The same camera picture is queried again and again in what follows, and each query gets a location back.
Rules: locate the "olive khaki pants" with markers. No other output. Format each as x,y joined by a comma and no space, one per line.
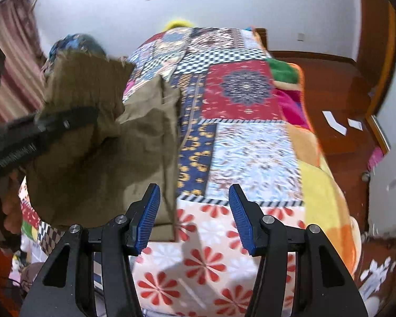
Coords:
96,172

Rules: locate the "striped red beige curtain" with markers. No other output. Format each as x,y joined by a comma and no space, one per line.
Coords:
21,86

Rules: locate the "small white paper on floor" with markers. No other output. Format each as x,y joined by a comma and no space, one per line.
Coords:
355,124

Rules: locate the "white wall socket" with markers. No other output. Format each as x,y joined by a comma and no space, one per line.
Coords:
301,37

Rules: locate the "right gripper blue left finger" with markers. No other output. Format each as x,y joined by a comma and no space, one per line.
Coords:
65,284

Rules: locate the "colourful fleece blanket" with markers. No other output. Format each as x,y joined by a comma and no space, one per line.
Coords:
316,145

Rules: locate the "pink slipper on floor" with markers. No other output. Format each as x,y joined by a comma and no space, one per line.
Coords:
375,158

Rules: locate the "yellow curved pillow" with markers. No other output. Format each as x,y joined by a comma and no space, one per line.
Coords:
177,23

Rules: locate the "person left hand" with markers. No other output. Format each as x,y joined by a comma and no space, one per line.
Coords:
11,206

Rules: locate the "wooden wardrobe with sliding door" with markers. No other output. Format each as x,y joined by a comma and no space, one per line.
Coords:
376,59

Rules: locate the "patchwork patterned bed quilt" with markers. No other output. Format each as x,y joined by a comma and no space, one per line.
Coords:
233,132

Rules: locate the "pile of blue clothes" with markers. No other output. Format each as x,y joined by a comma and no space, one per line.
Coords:
77,42

